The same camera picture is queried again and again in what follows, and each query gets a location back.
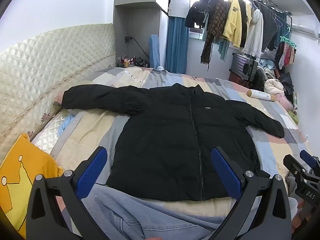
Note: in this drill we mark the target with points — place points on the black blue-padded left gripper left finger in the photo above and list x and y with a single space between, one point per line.
44 217

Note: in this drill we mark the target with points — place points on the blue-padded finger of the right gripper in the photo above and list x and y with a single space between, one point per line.
311 161

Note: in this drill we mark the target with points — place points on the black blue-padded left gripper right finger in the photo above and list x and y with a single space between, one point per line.
261 210

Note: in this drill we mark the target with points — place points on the black puffer jacket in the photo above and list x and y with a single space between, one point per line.
163 152

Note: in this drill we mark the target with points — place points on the yellow crown pillow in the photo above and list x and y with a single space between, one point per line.
22 164

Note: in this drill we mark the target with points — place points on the blue denim jeans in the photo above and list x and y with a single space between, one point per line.
121 216

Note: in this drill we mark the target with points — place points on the cream plush pile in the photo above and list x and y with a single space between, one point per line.
273 87

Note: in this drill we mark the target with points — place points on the white cylindrical roll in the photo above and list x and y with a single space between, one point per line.
260 95

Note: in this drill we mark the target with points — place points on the patchwork bed quilt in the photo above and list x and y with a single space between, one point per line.
70 142

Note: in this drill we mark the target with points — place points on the grey ribbed suitcase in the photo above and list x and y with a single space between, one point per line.
243 67

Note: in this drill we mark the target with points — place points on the green sock drying hanger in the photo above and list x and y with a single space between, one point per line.
285 38

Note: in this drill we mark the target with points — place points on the white hooded sweatshirt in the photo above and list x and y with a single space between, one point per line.
254 40

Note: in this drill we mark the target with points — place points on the dark grey hanging coat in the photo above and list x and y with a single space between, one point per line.
270 26

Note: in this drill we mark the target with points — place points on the cream quilted headboard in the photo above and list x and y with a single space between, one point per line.
36 69

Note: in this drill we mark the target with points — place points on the yellow fleece jacket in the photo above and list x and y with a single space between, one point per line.
233 26

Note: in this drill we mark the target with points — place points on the bedside bottles cluster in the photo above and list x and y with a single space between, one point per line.
125 62

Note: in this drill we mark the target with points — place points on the blue curtain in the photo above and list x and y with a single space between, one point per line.
177 46

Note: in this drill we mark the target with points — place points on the black hanging jacket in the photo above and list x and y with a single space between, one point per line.
195 15

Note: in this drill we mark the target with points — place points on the blue fabric covered chair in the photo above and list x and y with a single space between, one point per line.
154 54

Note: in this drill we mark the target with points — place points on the white wall air conditioner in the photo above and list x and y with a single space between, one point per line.
306 23

